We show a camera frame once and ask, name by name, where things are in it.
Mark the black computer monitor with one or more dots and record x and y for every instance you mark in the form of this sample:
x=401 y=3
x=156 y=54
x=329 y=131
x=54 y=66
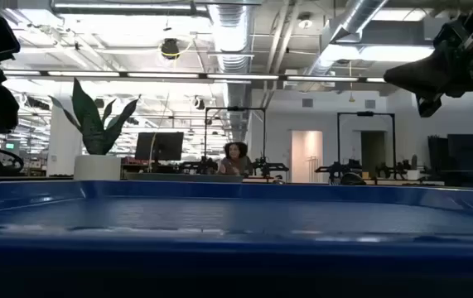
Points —
x=159 y=145

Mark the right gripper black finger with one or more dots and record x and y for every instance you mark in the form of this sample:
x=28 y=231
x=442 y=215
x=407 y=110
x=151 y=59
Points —
x=428 y=103
x=418 y=76

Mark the white plant pot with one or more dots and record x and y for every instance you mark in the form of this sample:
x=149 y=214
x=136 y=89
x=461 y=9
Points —
x=97 y=167

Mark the green snake plant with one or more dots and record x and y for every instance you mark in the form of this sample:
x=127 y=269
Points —
x=91 y=132

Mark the long ceiling light strip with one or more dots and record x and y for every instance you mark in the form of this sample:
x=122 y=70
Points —
x=161 y=75

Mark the black background rig frame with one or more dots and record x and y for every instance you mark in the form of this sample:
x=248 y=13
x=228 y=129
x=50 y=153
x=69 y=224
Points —
x=364 y=113
x=236 y=109

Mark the dark cabinet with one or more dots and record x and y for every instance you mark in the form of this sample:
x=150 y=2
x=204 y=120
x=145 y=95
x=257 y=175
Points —
x=464 y=157

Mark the person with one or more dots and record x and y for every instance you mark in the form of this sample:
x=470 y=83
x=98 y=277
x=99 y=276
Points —
x=235 y=159

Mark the black ceiling dome device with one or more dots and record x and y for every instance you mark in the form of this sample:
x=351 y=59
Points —
x=170 y=49

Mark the silver spiral ventilation duct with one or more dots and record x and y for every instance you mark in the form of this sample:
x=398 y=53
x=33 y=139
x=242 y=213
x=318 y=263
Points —
x=356 y=16
x=232 y=41

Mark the blue plastic tray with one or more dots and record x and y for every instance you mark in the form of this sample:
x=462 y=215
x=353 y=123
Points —
x=236 y=215

